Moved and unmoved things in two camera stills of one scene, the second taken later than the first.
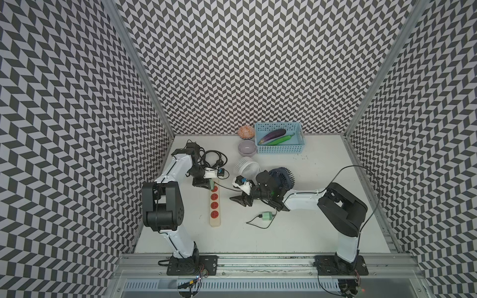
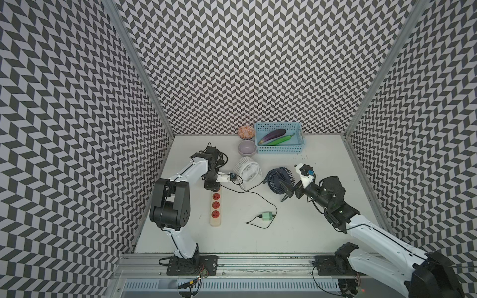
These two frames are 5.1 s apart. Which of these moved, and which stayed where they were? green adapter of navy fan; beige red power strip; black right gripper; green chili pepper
Moved: black right gripper
Stayed: green chili pepper; green adapter of navy fan; beige red power strip
